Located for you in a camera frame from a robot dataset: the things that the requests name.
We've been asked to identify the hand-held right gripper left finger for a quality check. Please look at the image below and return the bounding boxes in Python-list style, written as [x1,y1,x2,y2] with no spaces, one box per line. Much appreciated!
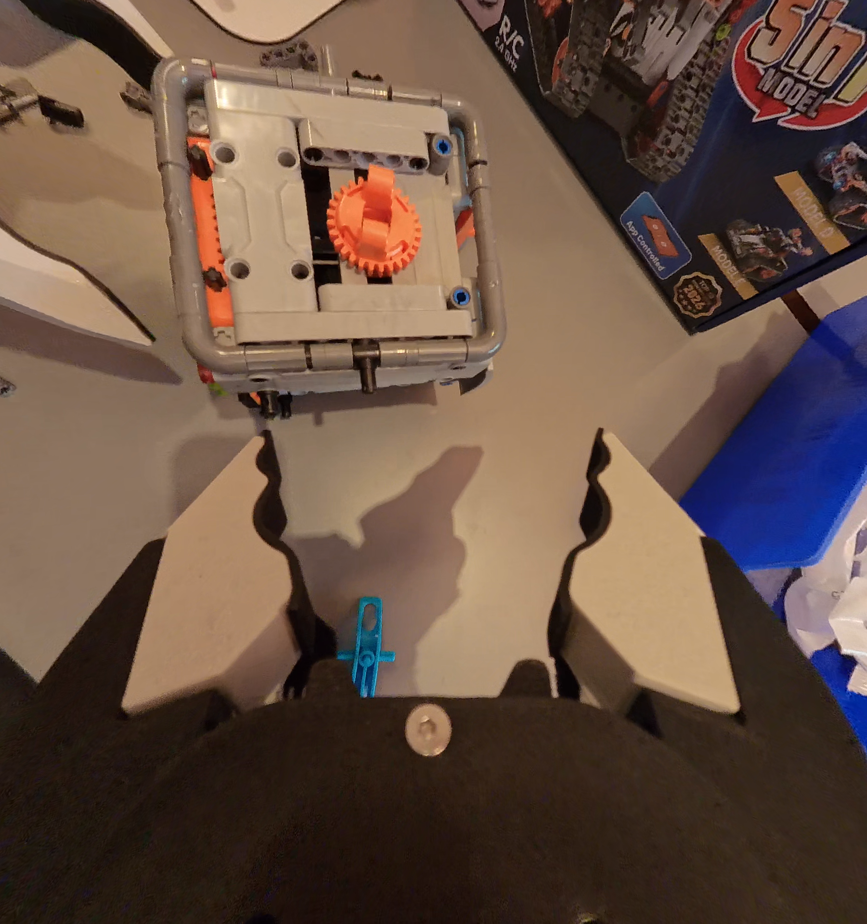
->
[121,432,317,716]

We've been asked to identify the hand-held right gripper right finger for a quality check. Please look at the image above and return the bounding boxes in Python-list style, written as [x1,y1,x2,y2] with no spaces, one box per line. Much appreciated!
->
[549,429,741,716]

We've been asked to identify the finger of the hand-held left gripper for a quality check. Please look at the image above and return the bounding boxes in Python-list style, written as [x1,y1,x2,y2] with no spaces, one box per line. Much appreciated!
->
[0,186,157,349]
[22,0,176,85]

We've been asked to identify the grey building-block robot model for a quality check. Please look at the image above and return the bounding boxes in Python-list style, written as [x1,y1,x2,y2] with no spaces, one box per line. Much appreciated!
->
[152,43,508,421]

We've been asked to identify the grey track link part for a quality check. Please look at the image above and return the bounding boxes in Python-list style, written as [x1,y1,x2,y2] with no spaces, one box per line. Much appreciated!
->
[0,76,40,132]

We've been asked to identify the grey angled beam part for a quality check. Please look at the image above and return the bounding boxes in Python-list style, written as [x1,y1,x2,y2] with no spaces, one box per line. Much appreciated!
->
[260,39,316,71]

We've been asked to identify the blue plastic separator tool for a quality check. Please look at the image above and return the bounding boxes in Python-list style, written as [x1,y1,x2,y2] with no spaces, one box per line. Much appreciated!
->
[336,598,397,697]

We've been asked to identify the blue plastic bin with bags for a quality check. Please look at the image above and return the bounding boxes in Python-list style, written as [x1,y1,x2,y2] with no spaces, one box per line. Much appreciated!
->
[679,282,867,795]

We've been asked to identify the clear plastic parts bags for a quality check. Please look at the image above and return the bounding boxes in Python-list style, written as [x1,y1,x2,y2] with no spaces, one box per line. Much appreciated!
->
[787,440,867,708]

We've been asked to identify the dark blue robot kit box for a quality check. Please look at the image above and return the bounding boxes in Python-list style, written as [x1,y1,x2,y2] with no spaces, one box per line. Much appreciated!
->
[458,0,867,334]

